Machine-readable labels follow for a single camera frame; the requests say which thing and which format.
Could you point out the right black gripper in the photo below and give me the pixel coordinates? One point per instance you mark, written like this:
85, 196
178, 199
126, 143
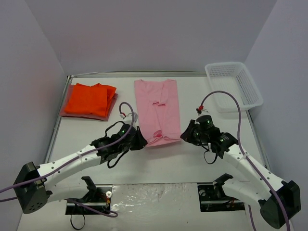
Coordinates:
190, 134

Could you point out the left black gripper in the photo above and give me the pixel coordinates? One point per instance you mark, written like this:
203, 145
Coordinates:
137, 139

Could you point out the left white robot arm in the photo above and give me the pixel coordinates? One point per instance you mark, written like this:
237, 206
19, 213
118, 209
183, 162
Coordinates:
35, 186

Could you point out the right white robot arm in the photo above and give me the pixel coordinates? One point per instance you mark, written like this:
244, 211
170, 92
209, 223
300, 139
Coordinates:
277, 200

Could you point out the folded orange t shirt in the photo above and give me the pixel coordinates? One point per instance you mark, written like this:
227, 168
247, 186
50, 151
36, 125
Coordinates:
89, 98

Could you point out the white plastic basket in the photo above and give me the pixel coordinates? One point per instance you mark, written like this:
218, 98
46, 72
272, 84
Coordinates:
234, 78

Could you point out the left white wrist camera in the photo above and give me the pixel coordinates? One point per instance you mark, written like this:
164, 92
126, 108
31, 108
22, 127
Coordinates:
130, 118

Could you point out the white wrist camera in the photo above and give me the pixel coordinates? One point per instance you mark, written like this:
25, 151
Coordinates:
201, 111
130, 118

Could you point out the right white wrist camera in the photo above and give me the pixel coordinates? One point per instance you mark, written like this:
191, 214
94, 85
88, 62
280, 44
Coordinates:
201, 111

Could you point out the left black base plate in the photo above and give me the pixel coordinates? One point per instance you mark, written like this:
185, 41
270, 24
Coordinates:
99, 202

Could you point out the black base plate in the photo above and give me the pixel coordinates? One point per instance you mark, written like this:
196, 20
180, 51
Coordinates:
99, 202
210, 202

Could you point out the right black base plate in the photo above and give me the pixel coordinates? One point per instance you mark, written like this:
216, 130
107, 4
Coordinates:
210, 202

